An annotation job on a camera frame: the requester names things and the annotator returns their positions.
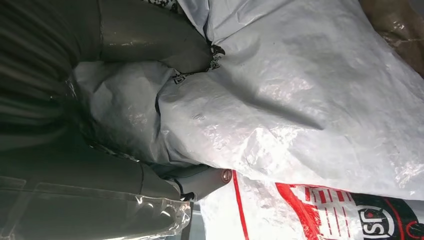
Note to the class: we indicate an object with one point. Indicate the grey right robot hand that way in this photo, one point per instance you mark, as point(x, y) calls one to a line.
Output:
point(82, 198)

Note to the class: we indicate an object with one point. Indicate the white package with black logo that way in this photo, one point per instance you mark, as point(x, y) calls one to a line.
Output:
point(265, 215)

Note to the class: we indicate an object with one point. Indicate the brown taped package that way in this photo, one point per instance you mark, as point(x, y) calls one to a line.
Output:
point(397, 30)

